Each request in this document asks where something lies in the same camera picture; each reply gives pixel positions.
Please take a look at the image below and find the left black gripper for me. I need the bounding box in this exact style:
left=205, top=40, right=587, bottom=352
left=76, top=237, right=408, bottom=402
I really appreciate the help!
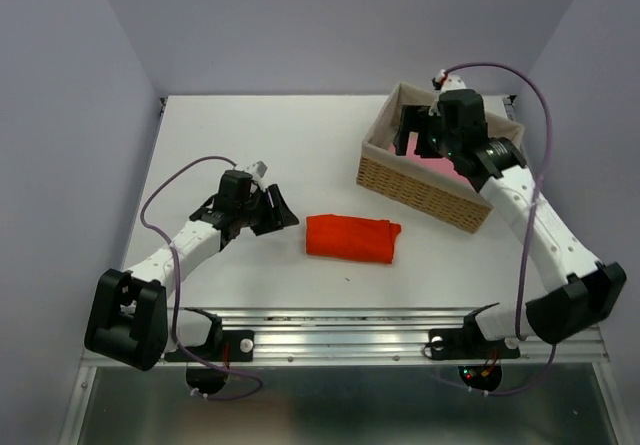
left=237, top=184, right=299, bottom=236

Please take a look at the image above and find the wicker basket with liner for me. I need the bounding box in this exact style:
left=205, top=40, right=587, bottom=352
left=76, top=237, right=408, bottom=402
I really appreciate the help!
left=355, top=82, right=525, bottom=235

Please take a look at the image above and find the orange t shirt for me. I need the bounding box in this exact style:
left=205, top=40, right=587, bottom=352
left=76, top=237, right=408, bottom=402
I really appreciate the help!
left=305, top=214, right=402, bottom=265

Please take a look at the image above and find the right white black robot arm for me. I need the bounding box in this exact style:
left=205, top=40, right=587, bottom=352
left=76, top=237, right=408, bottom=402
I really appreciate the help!
left=393, top=89, right=627, bottom=355

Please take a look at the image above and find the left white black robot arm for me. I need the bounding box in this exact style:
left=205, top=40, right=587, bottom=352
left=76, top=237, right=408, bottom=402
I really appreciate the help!
left=84, top=162, right=299, bottom=371

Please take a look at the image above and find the pink rolled t shirt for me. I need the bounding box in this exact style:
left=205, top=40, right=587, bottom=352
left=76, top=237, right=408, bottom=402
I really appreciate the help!
left=397, top=132, right=464, bottom=179

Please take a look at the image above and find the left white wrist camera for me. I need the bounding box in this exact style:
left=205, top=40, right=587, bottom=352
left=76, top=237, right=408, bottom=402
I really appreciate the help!
left=242, top=161, right=268, bottom=189

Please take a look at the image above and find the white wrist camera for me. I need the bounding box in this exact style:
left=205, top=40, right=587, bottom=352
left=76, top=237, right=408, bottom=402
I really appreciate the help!
left=432, top=69, right=467, bottom=96
left=242, top=161, right=268, bottom=189

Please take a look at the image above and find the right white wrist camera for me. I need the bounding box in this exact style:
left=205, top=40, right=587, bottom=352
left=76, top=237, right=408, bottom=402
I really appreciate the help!
left=432, top=69, right=467, bottom=96

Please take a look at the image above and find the aluminium mounting rail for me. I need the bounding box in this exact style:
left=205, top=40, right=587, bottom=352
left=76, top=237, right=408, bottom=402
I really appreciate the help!
left=204, top=308, right=609, bottom=367

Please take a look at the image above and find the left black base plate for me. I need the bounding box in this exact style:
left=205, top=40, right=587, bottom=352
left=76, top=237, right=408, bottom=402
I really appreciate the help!
left=186, top=329, right=255, bottom=363

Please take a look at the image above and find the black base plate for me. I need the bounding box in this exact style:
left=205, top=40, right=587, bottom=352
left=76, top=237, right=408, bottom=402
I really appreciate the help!
left=186, top=329, right=255, bottom=363
left=426, top=328, right=521, bottom=363

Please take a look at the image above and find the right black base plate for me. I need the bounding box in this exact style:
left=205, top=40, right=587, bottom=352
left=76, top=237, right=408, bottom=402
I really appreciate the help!
left=426, top=328, right=521, bottom=363

